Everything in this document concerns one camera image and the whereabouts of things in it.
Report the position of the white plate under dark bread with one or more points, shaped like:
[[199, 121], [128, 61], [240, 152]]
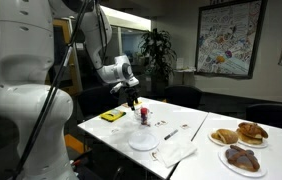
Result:
[[227, 166]]

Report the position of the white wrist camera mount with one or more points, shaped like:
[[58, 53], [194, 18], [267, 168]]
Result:
[[116, 88]]

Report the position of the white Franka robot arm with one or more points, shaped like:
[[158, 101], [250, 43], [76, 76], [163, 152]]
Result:
[[31, 100]]

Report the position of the brown crossed bread loaf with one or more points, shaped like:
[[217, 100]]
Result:
[[251, 131]]

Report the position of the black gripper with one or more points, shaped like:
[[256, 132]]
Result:
[[131, 92]]

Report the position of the dark chocolate crossed bread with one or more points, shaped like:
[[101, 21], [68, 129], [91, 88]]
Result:
[[242, 158]]

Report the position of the wooden framed glass door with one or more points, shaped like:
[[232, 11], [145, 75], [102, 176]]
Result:
[[68, 76]]

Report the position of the white plate under tan bun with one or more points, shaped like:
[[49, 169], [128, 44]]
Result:
[[216, 140]]

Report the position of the small yellow sticky pad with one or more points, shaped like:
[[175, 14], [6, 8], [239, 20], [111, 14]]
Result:
[[138, 103]]

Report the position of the green potted plant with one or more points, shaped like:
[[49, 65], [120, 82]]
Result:
[[157, 53]]

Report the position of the black marker pen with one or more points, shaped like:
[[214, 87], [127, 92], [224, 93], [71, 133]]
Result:
[[171, 134]]

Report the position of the large framed drawing poster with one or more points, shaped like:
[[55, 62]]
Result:
[[229, 38]]

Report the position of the orange wooden board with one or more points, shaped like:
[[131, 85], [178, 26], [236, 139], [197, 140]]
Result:
[[74, 144]]

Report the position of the small bottle with red cap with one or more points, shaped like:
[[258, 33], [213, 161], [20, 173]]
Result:
[[144, 117]]

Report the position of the yellow sponge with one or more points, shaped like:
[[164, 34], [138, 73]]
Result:
[[113, 115]]

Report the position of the white plate under brown bread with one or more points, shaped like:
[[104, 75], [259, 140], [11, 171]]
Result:
[[259, 145]]

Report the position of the small printed card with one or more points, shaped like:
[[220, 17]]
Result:
[[161, 123], [184, 126], [153, 156]]

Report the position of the small white side table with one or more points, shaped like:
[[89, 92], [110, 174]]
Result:
[[184, 76]]

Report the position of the empty white plate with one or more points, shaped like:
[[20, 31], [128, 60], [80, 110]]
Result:
[[143, 141]]

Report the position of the black office chair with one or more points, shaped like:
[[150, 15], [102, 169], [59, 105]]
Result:
[[274, 116], [182, 96], [94, 101]]

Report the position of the tan bread bun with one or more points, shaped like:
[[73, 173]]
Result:
[[226, 136]]

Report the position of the white paper napkin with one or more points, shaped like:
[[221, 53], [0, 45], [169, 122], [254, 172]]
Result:
[[177, 152]]

